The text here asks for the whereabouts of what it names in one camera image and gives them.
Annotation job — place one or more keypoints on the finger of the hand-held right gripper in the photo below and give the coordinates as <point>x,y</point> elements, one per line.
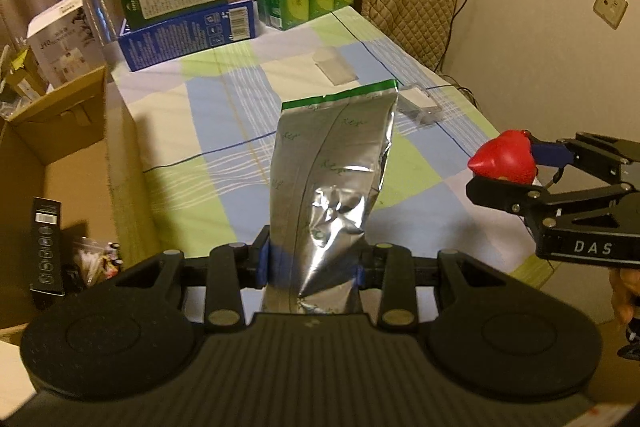
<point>550,154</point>
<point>500,192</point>

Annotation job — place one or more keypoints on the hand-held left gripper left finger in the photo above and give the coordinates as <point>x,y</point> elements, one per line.
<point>261,264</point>

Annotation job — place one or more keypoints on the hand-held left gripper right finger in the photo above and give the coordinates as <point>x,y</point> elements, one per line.
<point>361,274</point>

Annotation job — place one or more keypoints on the red strawberry toy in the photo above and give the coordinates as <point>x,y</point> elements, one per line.
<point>500,157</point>

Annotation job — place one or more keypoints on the silver foil bag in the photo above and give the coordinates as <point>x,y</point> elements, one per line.
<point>330,157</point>

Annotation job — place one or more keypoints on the black product box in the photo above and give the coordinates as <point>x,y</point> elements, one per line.
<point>46,247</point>

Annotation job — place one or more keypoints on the large cardboard box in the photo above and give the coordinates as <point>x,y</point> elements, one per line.
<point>65,142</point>

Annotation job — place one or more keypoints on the person's right hand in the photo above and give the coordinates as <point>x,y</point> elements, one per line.
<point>624,302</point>

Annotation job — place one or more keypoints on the clear case with white insert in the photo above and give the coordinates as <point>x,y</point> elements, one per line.
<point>420,104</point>

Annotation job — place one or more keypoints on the checkered tablecloth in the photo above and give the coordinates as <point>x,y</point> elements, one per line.
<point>225,107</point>

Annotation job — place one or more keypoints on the clear bag of small parts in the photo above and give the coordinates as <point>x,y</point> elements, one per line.
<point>95,262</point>

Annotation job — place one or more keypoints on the clear plastic case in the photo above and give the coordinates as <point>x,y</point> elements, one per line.
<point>335,66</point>

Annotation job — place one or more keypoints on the blue cardboard box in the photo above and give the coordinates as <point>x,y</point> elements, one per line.
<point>185,37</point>

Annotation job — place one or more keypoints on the white printed box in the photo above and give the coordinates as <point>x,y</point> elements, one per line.
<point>60,42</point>

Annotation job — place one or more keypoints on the small brown cardboard box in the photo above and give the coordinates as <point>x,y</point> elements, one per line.
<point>27,74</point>

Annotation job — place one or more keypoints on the beige wall socket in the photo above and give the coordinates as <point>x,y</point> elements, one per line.
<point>611,6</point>

